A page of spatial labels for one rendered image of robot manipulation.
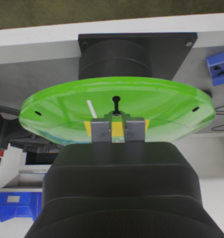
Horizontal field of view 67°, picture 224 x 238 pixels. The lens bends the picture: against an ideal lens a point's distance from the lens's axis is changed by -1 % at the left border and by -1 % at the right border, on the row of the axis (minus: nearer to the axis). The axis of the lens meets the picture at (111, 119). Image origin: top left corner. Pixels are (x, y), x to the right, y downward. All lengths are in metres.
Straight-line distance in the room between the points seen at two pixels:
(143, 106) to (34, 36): 0.25
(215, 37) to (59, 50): 0.28
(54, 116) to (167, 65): 0.26
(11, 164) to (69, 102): 1.28
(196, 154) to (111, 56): 1.09
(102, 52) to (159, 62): 0.13
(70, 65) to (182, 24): 0.23
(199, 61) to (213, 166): 0.99
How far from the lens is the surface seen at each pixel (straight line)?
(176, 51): 0.35
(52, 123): 0.23
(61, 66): 0.39
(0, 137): 0.61
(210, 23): 0.37
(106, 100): 0.17
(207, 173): 1.31
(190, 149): 1.28
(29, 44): 0.36
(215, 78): 0.50
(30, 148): 0.99
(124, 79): 0.16
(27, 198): 1.13
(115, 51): 0.29
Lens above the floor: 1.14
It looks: 18 degrees down
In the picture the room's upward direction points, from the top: 179 degrees clockwise
